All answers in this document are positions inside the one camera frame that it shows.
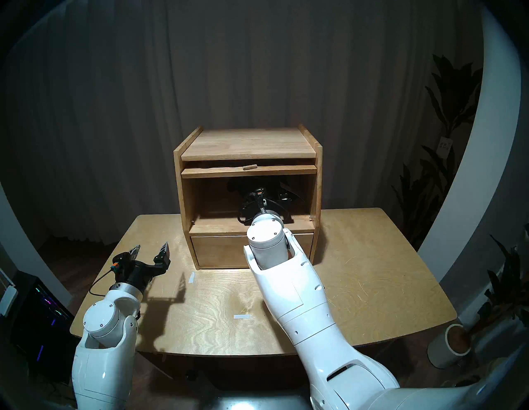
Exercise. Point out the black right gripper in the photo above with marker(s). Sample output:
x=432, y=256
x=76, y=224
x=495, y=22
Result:
x=270, y=206

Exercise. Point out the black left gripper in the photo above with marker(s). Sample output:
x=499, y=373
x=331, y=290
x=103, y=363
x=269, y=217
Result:
x=138, y=277

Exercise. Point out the black shirt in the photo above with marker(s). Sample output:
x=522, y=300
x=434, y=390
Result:
x=239, y=186

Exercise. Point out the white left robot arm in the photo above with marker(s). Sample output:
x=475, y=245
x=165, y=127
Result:
x=103, y=351

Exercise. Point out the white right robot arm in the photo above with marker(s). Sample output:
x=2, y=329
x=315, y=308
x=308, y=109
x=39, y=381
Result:
x=297, y=297

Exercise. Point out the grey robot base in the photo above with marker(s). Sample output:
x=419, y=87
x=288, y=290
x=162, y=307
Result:
x=256, y=403

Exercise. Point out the wooden cabinet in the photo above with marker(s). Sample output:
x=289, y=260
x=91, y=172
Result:
x=248, y=144

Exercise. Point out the white curved arch panel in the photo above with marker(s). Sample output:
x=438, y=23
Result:
x=492, y=144
x=20, y=248

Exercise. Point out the black computer tower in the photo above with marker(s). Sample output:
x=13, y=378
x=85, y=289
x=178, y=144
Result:
x=37, y=322

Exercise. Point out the white box device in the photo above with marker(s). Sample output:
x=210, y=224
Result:
x=7, y=299

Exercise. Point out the grey curtain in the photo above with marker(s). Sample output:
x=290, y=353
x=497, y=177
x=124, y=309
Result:
x=103, y=103

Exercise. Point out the white plant tag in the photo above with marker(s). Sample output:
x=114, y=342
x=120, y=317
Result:
x=445, y=146

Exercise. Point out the tall dark leafy plant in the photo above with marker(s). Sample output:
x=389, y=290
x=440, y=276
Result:
x=452, y=95

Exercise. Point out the small dark leafy plant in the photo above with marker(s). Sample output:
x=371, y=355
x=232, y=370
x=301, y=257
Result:
x=508, y=285

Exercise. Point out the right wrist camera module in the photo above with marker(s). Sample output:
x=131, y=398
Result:
x=259, y=192

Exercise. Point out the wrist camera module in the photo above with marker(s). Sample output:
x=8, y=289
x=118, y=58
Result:
x=122, y=261
x=259, y=192

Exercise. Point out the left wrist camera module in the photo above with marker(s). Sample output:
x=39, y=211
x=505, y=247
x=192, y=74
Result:
x=122, y=261

